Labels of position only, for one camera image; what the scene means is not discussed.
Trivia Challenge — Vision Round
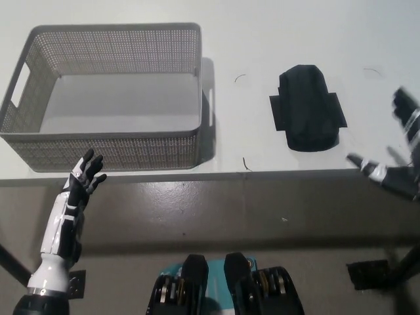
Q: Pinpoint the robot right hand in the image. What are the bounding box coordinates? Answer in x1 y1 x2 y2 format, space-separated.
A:
346 85 420 201

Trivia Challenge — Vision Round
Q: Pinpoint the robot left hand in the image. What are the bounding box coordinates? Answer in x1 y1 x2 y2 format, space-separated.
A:
39 148 108 264

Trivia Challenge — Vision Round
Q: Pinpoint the black fabric pencil case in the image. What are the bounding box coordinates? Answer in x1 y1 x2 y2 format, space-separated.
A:
278 64 339 153

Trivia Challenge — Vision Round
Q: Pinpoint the black table leg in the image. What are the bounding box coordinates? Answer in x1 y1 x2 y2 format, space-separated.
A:
384 243 420 293
0 242 33 287

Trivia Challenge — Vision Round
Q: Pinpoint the grey perforated plastic basket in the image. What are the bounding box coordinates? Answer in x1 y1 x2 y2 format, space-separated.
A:
0 22 216 173

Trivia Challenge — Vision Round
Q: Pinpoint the black tape marker patch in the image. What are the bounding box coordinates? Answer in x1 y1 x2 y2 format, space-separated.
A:
269 93 348 133

